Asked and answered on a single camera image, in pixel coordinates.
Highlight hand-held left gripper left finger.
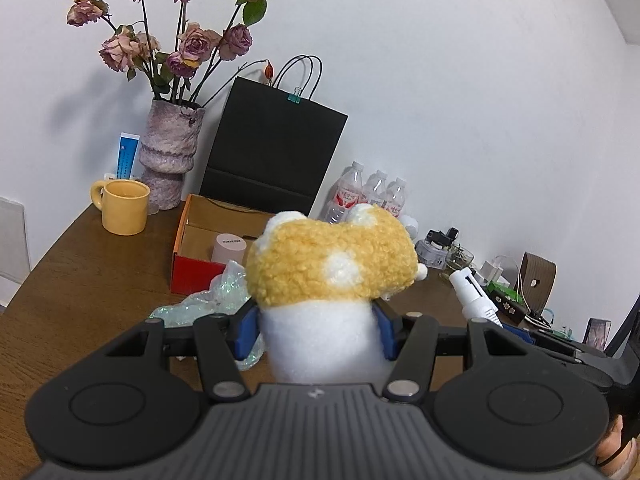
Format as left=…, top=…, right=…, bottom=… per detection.
left=102, top=305, right=261, bottom=403

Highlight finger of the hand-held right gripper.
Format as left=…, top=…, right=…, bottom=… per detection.
left=530, top=329, right=608, bottom=361
left=501, top=323, right=613, bottom=396

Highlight black paper bag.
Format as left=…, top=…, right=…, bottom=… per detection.
left=198, top=55, right=349, bottom=221

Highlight iridescent plastic bag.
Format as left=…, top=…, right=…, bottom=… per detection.
left=148, top=259, right=266, bottom=372

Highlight brown curved holder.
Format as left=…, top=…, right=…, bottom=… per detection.
left=517, top=252, right=557, bottom=317

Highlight dried pink roses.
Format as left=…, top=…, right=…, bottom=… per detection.
left=66, top=0, right=293, bottom=106

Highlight yellow mug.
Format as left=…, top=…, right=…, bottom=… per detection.
left=90, top=179, right=151, bottom=236

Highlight white panel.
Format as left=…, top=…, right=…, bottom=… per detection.
left=0, top=196, right=32, bottom=283

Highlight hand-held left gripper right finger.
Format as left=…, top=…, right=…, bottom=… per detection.
left=372, top=302, right=533, bottom=403

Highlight yellow white alpaca plush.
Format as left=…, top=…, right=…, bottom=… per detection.
left=245, top=203, right=429, bottom=386

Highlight white plastic container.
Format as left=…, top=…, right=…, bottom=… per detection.
left=448, top=266, right=503, bottom=328

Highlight dark glossy rectangular object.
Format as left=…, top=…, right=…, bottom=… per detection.
left=585, top=317, right=612, bottom=352

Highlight clear water bottle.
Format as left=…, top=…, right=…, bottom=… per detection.
left=322, top=161, right=364, bottom=225
left=384, top=177, right=407, bottom=218
left=361, top=170, right=388, bottom=208

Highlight white charger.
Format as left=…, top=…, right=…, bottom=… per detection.
left=475, top=256, right=521, bottom=286

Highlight person's right hand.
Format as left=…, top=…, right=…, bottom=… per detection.
left=597, top=416, right=638, bottom=478

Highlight red cardboard box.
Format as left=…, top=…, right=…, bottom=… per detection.
left=170, top=193, right=276, bottom=296

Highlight tangled cables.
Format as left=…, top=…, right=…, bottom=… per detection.
left=525, top=307, right=573, bottom=342

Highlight blue white tube box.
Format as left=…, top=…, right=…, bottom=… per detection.
left=115, top=132, right=141, bottom=181

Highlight black box with gold print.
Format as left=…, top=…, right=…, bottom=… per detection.
left=487, top=287, right=528, bottom=323

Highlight pink cosmetic jar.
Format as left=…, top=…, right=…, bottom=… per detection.
left=211, top=232, right=248, bottom=266

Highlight small glass jar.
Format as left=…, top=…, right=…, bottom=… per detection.
left=440, top=244, right=475, bottom=281

